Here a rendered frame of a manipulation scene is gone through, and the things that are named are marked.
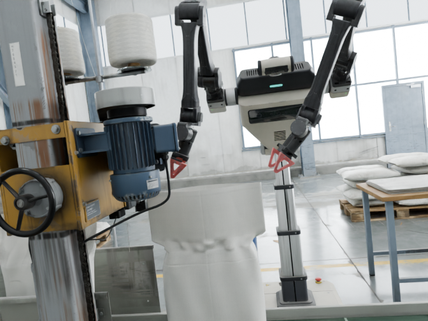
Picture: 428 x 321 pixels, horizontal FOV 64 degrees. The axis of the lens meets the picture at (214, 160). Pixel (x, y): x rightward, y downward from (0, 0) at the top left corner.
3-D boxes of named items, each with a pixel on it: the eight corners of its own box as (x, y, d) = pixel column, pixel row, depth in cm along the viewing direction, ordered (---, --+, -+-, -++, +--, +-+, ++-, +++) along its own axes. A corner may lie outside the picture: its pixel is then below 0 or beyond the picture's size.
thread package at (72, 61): (93, 76, 130) (88, 31, 129) (73, 69, 116) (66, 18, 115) (57, 81, 132) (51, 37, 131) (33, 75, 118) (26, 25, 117)
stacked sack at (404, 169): (421, 168, 487) (421, 158, 487) (447, 173, 422) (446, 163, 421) (390, 171, 493) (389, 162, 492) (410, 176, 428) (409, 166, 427)
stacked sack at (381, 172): (393, 174, 458) (392, 165, 457) (401, 179, 418) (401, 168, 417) (340, 178, 476) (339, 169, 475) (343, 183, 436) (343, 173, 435)
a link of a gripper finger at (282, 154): (269, 168, 127) (285, 148, 126) (265, 164, 134) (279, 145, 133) (283, 179, 128) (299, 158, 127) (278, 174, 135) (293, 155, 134)
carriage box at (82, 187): (128, 206, 130) (117, 123, 128) (83, 231, 97) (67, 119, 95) (67, 211, 133) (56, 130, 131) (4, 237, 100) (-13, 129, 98)
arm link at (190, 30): (206, 6, 126) (178, 6, 129) (202, 4, 121) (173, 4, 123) (205, 122, 139) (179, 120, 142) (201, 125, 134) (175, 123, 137)
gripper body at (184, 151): (171, 155, 133) (178, 137, 132) (172, 152, 143) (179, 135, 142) (187, 162, 134) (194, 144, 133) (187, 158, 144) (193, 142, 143)
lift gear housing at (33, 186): (66, 212, 98) (60, 174, 97) (55, 217, 92) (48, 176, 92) (32, 215, 99) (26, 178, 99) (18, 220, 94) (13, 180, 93)
